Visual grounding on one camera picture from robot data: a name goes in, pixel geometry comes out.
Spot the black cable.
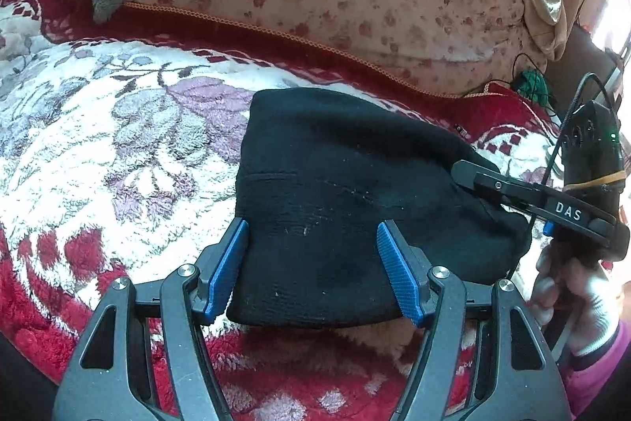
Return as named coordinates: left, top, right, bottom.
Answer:
left=501, top=71, right=620, bottom=283

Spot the right hand white glove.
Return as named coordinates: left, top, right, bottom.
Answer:
left=529, top=240, right=622, bottom=357

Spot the pink sleeve right forearm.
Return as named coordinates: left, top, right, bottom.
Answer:
left=564, top=322, right=630, bottom=420

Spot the green yarn ball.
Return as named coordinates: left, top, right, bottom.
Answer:
left=510, top=69, right=550, bottom=107

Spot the red white floral fleece blanket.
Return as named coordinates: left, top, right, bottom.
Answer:
left=1, top=0, right=557, bottom=419

